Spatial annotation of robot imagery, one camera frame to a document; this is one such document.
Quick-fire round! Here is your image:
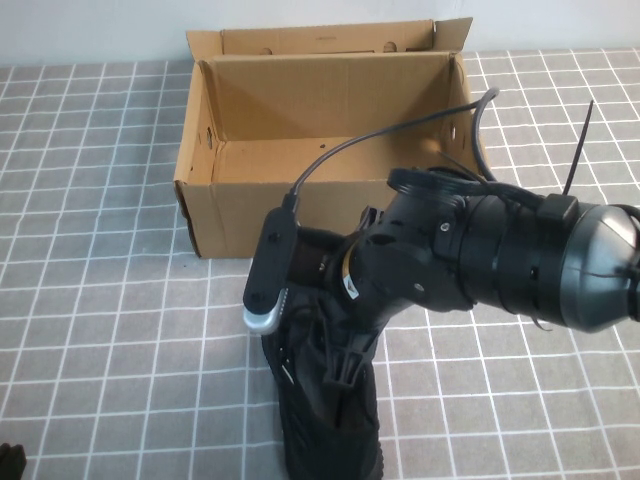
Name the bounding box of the grey white-grid tablecloth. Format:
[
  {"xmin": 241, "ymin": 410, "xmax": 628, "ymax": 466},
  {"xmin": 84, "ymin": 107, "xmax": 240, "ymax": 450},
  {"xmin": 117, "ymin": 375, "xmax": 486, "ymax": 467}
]
[{"xmin": 0, "ymin": 47, "xmax": 640, "ymax": 480}]

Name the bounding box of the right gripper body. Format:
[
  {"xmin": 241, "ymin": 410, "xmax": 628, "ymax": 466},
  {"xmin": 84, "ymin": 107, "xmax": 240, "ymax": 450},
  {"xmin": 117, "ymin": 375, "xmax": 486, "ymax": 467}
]
[{"xmin": 339, "ymin": 192, "xmax": 474, "ymax": 335}]

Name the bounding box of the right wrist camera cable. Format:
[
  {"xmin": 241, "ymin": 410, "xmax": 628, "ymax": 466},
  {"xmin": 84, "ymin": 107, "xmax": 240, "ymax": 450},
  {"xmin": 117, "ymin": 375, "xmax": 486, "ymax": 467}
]
[{"xmin": 282, "ymin": 87, "xmax": 501, "ymax": 211}]

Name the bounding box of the black knit sneaker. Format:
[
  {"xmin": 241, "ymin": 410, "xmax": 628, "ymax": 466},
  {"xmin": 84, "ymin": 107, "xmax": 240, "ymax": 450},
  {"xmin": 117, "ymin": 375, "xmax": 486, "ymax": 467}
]
[{"xmin": 262, "ymin": 289, "xmax": 385, "ymax": 480}]

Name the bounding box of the brown cardboard shoe box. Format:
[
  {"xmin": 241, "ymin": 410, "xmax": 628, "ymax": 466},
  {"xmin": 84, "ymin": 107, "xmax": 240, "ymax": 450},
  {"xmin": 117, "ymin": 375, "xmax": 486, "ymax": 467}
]
[{"xmin": 173, "ymin": 17, "xmax": 492, "ymax": 260}]

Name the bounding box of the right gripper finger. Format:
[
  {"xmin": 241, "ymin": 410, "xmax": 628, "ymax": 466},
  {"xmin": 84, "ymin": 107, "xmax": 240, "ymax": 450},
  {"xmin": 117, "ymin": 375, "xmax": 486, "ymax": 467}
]
[{"xmin": 323, "ymin": 324, "xmax": 377, "ymax": 392}]

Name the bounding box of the black zip tie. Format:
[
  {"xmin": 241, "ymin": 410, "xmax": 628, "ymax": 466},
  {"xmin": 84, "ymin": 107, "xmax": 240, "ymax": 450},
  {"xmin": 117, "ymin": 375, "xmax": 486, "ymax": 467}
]
[{"xmin": 562, "ymin": 99, "xmax": 596, "ymax": 199}]

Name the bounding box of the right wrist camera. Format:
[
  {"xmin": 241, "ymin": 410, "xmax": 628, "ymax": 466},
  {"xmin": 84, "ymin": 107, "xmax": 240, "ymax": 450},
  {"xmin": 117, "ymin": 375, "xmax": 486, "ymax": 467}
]
[{"xmin": 241, "ymin": 204, "xmax": 302, "ymax": 335}]

